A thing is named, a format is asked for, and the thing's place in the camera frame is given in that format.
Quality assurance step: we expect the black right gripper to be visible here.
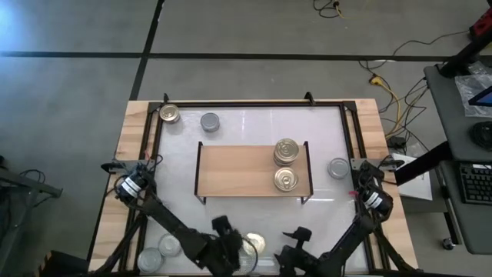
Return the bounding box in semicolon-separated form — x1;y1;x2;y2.
274;225;324;277

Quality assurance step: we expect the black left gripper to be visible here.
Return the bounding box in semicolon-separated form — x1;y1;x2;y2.
199;215;249;275

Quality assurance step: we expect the silver-lidded tuna can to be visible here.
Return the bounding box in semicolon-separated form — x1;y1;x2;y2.
137;247;165;275
158;233;182;258
327;157;351;181
199;112;221;134

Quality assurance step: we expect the white paper sheet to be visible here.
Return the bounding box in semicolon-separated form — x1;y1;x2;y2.
391;152;434;202

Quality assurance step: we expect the black power adapter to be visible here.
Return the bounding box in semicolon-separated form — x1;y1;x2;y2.
387;135;409;149

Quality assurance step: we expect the black desk bar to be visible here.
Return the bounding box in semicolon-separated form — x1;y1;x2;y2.
393;140;454;186

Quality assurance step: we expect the black box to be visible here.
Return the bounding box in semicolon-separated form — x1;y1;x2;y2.
38;249;90;277

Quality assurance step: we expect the black keyboard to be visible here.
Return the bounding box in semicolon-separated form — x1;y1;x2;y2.
458;162;492;205

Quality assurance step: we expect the grey desk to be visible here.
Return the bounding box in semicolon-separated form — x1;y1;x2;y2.
423;63;492;255

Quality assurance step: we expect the black tripod stand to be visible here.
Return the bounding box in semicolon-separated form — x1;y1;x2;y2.
0;155;64;270

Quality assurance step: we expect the clear plastic bag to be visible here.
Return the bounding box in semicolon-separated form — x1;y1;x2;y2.
454;61;492;118

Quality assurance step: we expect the tablet with blue screen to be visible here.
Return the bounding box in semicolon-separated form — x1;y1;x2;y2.
467;85;492;108

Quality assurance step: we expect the black stand pole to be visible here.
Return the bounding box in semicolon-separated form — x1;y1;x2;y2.
439;32;492;78

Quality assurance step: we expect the red and black tool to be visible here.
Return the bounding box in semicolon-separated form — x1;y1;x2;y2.
469;6;492;38

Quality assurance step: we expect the wooden shelf black metal frame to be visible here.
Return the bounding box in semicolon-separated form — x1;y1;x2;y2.
193;140;314;206

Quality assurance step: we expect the black metal table frame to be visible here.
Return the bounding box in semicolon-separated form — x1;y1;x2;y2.
86;100;421;277

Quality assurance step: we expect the yellow extension cord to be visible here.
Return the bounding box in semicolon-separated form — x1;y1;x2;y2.
368;75;404;140

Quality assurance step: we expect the black coiled cable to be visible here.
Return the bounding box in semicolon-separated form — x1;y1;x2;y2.
469;120;492;152

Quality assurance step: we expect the black cable yellow plug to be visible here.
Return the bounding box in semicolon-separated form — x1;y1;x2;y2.
311;0;346;19

